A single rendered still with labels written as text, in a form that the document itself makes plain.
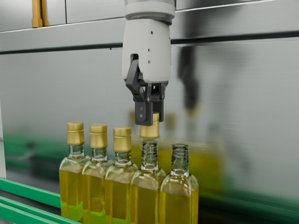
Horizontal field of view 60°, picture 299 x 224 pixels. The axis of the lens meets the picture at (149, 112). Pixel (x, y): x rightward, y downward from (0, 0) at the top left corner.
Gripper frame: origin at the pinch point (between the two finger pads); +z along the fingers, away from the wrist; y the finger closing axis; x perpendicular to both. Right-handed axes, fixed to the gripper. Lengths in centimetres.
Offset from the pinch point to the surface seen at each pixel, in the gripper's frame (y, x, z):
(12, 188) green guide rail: -2, -45, 25
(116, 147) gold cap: 1.7, -6.0, 6.7
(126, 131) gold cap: 0.8, -4.4, 3.7
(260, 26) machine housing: -13.0, 16.1, -15.3
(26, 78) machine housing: -14, -51, -6
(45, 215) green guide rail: 4.6, -22.9, 23.3
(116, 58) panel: -11.7, -15.1, -10.5
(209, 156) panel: -12.1, 7.7, 10.4
